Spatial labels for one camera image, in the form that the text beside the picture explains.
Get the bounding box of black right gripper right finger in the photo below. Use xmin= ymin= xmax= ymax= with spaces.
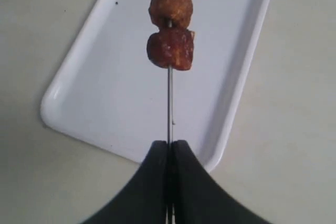
xmin=172 ymin=140 xmax=265 ymax=223

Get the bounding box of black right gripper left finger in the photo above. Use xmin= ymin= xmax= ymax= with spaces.
xmin=84 ymin=141 xmax=167 ymax=223

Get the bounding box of brown meatball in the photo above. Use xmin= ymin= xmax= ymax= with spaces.
xmin=146 ymin=27 xmax=195 ymax=71
xmin=149 ymin=0 xmax=193 ymax=29

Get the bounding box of thin metal skewer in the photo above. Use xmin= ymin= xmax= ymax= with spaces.
xmin=165 ymin=0 xmax=176 ymax=224

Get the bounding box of white rectangular plastic tray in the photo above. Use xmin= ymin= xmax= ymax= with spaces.
xmin=40 ymin=0 xmax=270 ymax=171

